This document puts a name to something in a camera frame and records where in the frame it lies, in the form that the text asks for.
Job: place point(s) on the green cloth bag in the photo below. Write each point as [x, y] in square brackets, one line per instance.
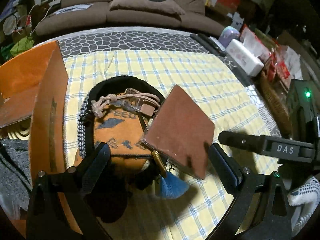
[22, 45]

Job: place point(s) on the brown sofa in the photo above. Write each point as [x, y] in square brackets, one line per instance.
[187, 15]

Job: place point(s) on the yellow plaid cloth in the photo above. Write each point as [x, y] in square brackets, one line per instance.
[141, 214]

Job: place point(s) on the black remote control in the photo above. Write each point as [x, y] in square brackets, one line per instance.
[208, 44]

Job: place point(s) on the brown sofa cushion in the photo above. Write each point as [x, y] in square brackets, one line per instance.
[168, 7]

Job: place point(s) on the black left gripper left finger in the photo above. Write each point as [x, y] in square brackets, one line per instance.
[92, 169]

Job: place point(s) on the grey knit glove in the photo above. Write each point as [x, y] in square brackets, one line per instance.
[16, 185]

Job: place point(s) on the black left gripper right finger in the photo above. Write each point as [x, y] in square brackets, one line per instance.
[271, 219]

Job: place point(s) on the white gloved hand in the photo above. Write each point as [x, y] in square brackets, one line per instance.
[305, 200]

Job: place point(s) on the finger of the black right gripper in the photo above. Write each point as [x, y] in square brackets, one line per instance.
[264, 143]

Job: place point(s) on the orange cardboard box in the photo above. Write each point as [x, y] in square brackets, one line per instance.
[33, 86]

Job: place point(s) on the brown clear-cased notebook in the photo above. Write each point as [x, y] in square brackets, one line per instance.
[182, 132]

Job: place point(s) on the blue tassel with gold cap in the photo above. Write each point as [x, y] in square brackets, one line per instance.
[170, 186]

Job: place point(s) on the purple round container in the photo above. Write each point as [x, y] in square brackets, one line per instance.
[228, 34]

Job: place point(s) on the white rectangular box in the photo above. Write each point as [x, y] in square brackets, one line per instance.
[244, 58]

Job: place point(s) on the white papers on sofa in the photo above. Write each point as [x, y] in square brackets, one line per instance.
[73, 8]

